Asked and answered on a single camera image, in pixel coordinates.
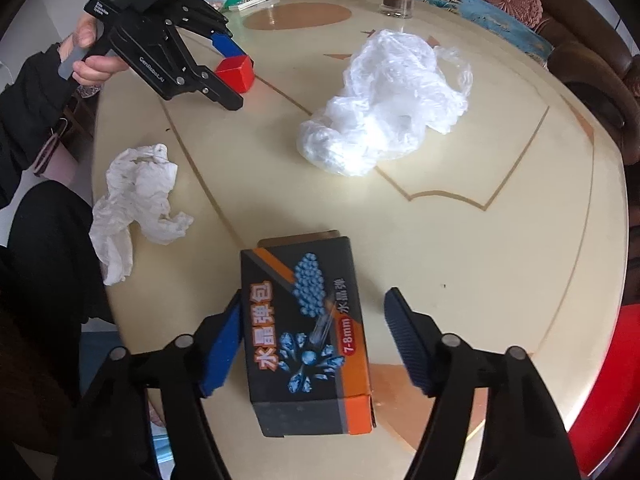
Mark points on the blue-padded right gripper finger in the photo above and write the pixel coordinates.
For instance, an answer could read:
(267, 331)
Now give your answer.
(219, 338)
(414, 336)

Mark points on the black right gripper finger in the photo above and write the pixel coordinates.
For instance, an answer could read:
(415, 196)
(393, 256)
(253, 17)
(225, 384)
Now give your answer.
(199, 78)

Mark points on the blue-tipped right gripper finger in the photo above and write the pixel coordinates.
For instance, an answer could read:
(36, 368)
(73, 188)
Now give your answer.
(209, 23)

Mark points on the small red box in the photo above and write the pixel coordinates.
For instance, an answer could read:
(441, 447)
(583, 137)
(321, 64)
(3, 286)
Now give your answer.
(237, 72)

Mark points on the black orange gel-ball box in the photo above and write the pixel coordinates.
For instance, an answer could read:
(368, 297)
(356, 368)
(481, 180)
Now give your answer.
(306, 352)

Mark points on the black sleeved forearm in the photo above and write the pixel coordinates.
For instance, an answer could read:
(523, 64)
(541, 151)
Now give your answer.
(29, 109)

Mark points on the person's left hand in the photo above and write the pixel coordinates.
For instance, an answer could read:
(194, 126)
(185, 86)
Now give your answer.
(93, 70)

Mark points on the crumpled white tissue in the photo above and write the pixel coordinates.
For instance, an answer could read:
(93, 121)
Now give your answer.
(138, 183)

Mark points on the white plastic bag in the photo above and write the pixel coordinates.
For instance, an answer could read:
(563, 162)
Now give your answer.
(395, 89)

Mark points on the red plastic chair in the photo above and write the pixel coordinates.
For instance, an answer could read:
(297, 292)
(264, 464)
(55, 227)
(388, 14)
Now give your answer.
(614, 397)

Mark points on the blue floral sofa cover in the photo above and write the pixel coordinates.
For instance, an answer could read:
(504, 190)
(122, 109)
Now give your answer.
(491, 18)

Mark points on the brown leather sofa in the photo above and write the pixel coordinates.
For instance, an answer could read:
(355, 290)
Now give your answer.
(591, 59)

